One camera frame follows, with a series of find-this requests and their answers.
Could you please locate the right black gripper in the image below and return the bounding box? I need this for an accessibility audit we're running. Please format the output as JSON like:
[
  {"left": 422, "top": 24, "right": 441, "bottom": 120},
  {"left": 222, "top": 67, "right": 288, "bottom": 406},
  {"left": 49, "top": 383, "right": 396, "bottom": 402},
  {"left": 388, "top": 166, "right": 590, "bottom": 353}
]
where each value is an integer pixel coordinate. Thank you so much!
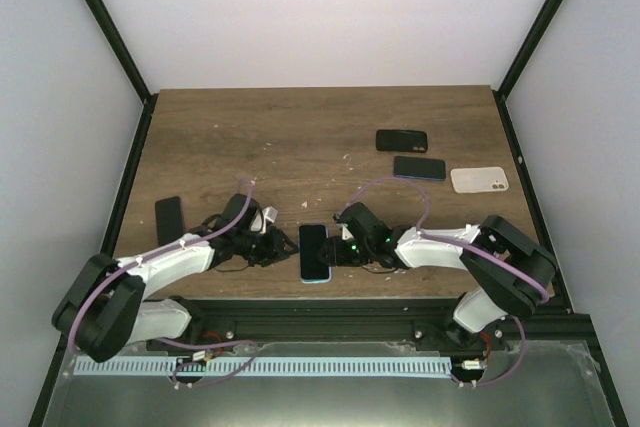
[{"left": 316, "top": 236, "right": 373, "bottom": 268}]

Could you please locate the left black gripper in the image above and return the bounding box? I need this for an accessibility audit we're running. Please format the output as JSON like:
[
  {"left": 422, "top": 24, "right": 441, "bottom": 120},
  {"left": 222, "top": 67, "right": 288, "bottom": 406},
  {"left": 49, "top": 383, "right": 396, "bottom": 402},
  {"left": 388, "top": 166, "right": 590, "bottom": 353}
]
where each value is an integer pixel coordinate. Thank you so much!
[{"left": 235, "top": 227, "right": 300, "bottom": 268}]

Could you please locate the light blue phone case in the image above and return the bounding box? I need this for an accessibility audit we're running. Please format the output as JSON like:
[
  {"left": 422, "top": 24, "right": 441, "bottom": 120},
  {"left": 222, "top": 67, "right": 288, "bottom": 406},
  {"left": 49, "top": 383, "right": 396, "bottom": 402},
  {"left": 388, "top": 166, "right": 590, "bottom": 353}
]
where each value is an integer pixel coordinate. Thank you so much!
[{"left": 298, "top": 223, "right": 333, "bottom": 284}]

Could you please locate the dark blue phone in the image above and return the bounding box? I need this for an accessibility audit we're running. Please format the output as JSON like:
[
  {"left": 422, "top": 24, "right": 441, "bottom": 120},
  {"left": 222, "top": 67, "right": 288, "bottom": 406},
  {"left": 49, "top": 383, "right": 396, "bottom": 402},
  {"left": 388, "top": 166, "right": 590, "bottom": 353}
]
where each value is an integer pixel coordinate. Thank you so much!
[{"left": 393, "top": 156, "right": 446, "bottom": 181}]

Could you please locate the white phone case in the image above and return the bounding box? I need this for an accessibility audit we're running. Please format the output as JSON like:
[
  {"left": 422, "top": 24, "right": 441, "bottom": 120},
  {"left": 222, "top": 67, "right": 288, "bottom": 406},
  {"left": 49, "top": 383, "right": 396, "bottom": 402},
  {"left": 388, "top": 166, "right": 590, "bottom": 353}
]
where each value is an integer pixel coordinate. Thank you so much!
[{"left": 450, "top": 167, "right": 509, "bottom": 194}]

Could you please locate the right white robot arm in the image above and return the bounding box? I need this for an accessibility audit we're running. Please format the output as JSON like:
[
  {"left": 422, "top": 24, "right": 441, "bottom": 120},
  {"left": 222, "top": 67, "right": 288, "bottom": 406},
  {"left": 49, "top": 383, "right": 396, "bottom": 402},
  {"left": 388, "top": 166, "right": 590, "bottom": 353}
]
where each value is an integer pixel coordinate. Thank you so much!
[{"left": 317, "top": 215, "right": 557, "bottom": 350}]

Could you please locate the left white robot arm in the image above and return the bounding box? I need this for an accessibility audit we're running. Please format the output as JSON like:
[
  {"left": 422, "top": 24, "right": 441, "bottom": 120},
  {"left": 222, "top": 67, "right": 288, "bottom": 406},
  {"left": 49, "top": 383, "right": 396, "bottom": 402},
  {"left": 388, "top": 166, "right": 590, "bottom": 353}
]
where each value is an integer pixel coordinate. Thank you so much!
[{"left": 51, "top": 193, "right": 298, "bottom": 362}]

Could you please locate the maroon phone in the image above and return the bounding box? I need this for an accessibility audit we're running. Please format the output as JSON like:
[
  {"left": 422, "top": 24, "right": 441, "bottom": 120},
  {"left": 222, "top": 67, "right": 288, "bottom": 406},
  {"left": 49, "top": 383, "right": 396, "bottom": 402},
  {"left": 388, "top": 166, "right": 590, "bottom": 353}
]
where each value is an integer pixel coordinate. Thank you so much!
[{"left": 154, "top": 196, "right": 185, "bottom": 246}]

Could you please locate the black phone case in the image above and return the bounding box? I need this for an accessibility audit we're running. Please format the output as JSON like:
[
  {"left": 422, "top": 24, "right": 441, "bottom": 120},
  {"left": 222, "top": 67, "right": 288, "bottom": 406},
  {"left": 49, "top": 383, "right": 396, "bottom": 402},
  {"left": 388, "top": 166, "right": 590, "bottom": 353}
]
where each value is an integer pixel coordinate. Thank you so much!
[{"left": 375, "top": 129, "right": 428, "bottom": 153}]

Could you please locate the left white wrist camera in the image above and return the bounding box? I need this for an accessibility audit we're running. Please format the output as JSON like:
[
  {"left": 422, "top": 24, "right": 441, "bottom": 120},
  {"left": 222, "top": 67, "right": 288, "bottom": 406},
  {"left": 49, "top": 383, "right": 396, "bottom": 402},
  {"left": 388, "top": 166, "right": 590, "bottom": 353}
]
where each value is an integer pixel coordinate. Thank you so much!
[{"left": 250, "top": 206, "right": 278, "bottom": 235}]

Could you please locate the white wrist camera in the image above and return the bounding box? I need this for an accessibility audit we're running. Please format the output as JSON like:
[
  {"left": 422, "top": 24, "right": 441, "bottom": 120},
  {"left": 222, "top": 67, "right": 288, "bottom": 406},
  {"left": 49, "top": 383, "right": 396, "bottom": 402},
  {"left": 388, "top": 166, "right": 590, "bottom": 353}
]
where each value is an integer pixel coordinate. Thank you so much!
[
  {"left": 250, "top": 206, "right": 278, "bottom": 235},
  {"left": 333, "top": 202, "right": 390, "bottom": 243}
]

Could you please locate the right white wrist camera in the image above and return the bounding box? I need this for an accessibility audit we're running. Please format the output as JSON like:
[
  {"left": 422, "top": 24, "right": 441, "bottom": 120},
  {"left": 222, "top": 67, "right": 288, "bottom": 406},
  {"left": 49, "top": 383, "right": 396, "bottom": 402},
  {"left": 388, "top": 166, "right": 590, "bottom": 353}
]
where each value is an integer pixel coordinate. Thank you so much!
[{"left": 333, "top": 202, "right": 390, "bottom": 243}]

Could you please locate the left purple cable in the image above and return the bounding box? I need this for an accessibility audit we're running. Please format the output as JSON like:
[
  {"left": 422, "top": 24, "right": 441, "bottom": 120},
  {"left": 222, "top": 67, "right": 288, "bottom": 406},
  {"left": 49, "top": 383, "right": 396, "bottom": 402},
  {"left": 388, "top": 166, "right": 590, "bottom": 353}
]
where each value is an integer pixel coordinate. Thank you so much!
[{"left": 65, "top": 177, "right": 256, "bottom": 353}]

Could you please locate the black aluminium frame rail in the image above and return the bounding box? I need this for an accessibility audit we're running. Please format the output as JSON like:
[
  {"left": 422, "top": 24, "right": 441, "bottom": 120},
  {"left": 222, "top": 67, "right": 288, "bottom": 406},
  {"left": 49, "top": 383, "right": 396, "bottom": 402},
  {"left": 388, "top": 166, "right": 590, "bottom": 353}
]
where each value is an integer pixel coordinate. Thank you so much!
[{"left": 139, "top": 298, "right": 591, "bottom": 348}]

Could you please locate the light blue slotted cable duct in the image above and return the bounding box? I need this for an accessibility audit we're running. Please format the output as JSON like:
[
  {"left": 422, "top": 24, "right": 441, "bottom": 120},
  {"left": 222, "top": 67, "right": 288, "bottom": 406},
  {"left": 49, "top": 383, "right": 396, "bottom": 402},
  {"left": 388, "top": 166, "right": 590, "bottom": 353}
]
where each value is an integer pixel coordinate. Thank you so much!
[{"left": 72, "top": 356, "right": 452, "bottom": 379}]

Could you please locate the left black frame post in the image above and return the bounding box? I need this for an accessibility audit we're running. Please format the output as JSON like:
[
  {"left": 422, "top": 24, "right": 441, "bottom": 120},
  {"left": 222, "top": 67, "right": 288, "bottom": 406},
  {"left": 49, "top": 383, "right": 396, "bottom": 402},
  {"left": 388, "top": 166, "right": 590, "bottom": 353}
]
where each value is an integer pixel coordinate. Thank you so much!
[{"left": 53, "top": 0, "right": 153, "bottom": 104}]

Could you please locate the black frame post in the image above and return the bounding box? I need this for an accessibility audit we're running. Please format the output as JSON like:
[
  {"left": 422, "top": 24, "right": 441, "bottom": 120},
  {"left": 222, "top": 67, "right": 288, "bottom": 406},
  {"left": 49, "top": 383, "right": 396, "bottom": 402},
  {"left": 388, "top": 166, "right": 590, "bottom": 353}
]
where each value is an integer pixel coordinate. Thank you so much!
[
  {"left": 53, "top": 0, "right": 153, "bottom": 104},
  {"left": 497, "top": 0, "right": 595, "bottom": 98}
]

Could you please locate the right black frame post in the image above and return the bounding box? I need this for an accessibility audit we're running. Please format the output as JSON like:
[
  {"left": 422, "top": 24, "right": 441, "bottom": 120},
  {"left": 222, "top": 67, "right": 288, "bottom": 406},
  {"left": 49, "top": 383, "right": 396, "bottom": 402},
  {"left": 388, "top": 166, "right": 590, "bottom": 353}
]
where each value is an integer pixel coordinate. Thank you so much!
[{"left": 497, "top": 0, "right": 595, "bottom": 98}]

